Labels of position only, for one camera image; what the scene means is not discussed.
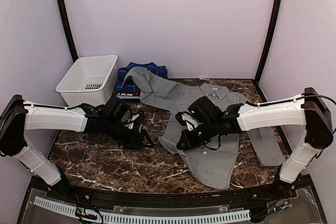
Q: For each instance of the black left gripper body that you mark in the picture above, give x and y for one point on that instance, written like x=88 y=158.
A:
x=123 y=137

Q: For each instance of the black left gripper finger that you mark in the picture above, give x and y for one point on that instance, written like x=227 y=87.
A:
x=134 y=146
x=147 y=142

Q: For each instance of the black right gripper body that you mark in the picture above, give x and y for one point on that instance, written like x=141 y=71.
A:
x=197 y=139

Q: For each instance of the grey long sleeve shirt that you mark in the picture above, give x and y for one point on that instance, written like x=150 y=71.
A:
x=210 y=167

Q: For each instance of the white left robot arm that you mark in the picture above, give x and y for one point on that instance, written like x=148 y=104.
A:
x=114 y=118

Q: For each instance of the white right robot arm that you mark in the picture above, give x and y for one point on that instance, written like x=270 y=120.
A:
x=204 y=120

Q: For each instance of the light blue folded shirt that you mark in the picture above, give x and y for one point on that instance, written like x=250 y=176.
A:
x=128 y=98

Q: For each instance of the black red folded shirt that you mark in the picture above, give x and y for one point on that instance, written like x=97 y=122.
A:
x=136 y=94

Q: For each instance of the blue plaid folded shirt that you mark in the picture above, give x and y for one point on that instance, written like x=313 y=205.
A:
x=127 y=85

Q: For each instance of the white plastic bin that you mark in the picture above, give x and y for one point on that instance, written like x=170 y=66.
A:
x=89 y=80

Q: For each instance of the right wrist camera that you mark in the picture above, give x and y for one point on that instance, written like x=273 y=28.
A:
x=186 y=119

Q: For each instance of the black front rail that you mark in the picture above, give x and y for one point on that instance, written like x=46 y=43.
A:
x=253 y=197

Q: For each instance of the white slotted cable duct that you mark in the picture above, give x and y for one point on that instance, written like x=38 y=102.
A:
x=90 y=216

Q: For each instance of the left black frame post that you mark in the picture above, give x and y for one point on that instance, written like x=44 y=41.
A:
x=67 y=29

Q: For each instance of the black frame post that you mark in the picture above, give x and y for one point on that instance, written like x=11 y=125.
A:
x=67 y=29
x=268 y=41

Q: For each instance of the right black frame post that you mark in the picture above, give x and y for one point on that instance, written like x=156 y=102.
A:
x=268 y=41

